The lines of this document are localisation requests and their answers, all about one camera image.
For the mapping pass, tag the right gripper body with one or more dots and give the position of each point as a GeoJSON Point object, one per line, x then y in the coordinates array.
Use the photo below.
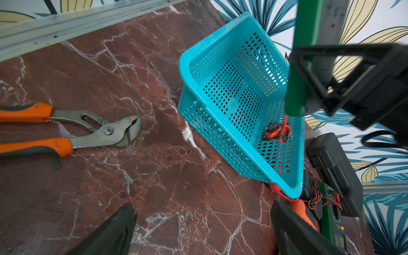
{"type": "Point", "coordinates": [387, 104]}

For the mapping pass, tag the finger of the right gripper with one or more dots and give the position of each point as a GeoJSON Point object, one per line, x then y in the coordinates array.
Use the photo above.
{"type": "Point", "coordinates": [379, 62]}

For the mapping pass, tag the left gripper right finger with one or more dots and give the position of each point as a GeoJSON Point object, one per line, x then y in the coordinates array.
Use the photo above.
{"type": "Point", "coordinates": [294, 236]}

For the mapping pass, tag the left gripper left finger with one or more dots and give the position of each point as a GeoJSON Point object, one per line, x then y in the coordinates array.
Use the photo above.
{"type": "Point", "coordinates": [113, 237]}

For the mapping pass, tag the orange black multimeter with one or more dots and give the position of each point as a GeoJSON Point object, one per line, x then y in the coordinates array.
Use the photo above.
{"type": "Point", "coordinates": [304, 212]}

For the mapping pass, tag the black green multimeter face down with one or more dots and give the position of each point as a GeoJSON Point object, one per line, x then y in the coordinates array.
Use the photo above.
{"type": "Point", "coordinates": [318, 28]}

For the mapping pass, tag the red black test leads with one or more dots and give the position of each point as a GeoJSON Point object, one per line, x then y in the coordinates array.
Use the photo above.
{"type": "Point", "coordinates": [277, 131]}

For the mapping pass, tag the green multimeter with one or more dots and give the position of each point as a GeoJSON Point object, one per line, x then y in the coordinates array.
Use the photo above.
{"type": "Point", "coordinates": [331, 222]}

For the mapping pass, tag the teal plastic basket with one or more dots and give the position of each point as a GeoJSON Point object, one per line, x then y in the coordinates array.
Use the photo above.
{"type": "Point", "coordinates": [235, 81]}

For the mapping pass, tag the black plastic tool case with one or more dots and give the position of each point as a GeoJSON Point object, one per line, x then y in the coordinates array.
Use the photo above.
{"type": "Point", "coordinates": [327, 155]}

